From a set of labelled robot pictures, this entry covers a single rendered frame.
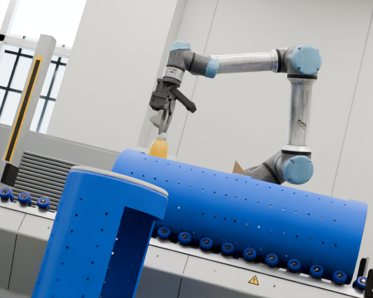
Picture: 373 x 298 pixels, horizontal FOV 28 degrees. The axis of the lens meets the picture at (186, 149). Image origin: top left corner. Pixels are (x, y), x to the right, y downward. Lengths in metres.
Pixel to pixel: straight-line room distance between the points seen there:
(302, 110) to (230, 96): 2.68
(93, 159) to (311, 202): 1.96
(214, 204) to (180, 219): 0.13
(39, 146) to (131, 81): 1.23
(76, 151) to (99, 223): 2.35
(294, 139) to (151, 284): 0.81
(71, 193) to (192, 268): 0.67
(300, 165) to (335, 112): 2.67
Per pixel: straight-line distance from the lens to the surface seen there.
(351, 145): 5.46
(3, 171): 2.82
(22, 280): 2.69
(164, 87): 2.76
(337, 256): 2.47
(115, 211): 1.91
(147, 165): 2.58
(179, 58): 2.76
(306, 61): 2.85
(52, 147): 4.28
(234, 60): 2.94
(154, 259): 2.51
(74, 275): 1.91
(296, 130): 2.87
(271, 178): 2.99
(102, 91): 5.33
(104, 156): 4.20
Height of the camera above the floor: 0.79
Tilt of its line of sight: 11 degrees up
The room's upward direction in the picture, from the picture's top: 15 degrees clockwise
